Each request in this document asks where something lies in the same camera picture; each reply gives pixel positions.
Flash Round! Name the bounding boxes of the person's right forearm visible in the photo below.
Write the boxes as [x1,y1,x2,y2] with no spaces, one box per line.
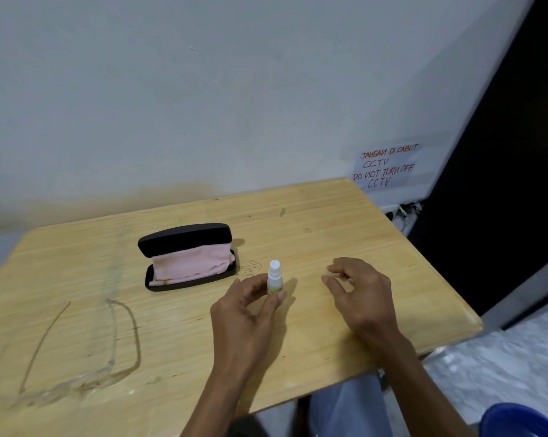
[374,331,477,437]

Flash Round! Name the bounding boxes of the clear frame eyeglasses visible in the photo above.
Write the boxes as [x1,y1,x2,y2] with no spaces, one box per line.
[9,297,143,410]

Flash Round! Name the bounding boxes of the person's left hand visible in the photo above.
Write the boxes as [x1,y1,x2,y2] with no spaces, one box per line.
[209,273,287,374]

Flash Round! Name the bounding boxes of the black door panel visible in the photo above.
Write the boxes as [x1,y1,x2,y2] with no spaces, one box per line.
[408,0,548,317]

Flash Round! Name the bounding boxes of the blue plastic chair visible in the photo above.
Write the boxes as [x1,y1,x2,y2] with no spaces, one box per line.
[479,402,548,437]

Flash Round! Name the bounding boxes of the pink cleaning cloth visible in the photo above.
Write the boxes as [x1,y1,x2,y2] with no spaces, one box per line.
[148,243,236,287]

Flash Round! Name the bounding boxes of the handwritten paper wall sign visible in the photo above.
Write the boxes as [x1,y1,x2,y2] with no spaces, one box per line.
[346,140,428,192]

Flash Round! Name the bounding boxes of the white wall socket with cables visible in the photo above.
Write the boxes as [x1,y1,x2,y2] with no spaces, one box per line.
[383,200,425,232]

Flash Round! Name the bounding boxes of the small green label spray bottle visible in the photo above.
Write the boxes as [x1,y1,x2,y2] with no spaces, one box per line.
[266,260,284,296]

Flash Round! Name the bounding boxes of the person's right hand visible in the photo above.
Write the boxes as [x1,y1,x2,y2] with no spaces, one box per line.
[321,257,404,349]

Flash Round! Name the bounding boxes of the black glasses case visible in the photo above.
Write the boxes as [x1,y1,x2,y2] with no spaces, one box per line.
[137,223,238,293]

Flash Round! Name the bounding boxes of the person's blue trousers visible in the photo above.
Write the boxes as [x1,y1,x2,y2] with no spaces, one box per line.
[308,373,393,437]

